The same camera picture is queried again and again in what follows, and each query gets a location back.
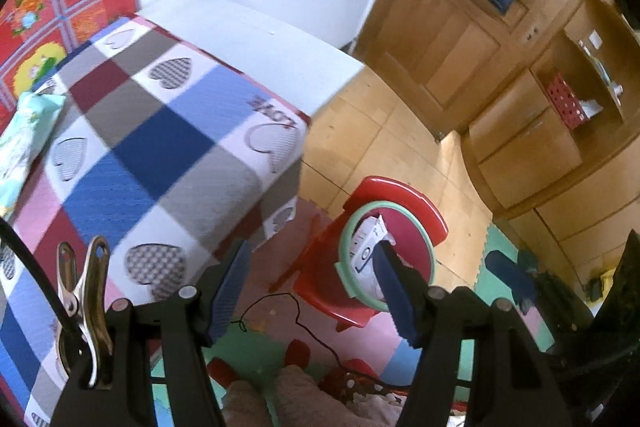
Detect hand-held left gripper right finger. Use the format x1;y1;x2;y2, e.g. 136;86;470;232
371;241;573;427

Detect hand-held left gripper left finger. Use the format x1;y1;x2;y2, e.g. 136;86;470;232
50;238;253;427

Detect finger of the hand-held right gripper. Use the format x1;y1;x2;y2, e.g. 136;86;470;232
484;248;540;314

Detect white box with green edges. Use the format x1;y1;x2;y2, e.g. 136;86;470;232
349;214;398;293

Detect pink bin with green rim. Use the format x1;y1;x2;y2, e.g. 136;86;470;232
337;201;437;314

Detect dark teal object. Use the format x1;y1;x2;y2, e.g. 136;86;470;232
519;251;540;280

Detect colourful foam floor mat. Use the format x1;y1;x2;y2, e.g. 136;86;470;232
150;202;556;427

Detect red sock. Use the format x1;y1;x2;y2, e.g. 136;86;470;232
285;339;313;370
207;357;241;388

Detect red dotted cloth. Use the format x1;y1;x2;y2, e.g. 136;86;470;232
320;359;406;408

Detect red plastic stool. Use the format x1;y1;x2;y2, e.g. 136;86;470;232
272;176;449;333

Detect person's brown fleece pants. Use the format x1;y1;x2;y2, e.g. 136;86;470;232
220;364;401;427

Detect wooden shelf cabinet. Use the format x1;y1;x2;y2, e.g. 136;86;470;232
460;0;640;248

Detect metal spring clip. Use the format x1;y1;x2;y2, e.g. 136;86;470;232
56;234;115;390

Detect checkered heart print blanket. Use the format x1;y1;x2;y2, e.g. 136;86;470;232
0;14;312;423

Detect red dotted box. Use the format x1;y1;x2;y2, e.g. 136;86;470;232
546;74;588;130

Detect wooden wardrobe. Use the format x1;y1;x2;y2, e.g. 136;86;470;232
350;0;606;142

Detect teal wipes packet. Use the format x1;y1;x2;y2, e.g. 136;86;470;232
0;91;68;219

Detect red floral printed cloth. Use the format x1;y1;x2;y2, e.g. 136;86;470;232
0;0;140;112

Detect thin black cord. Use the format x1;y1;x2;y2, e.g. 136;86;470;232
232;292;476;393

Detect thick black cable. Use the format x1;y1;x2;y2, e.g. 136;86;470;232
0;221;88;353

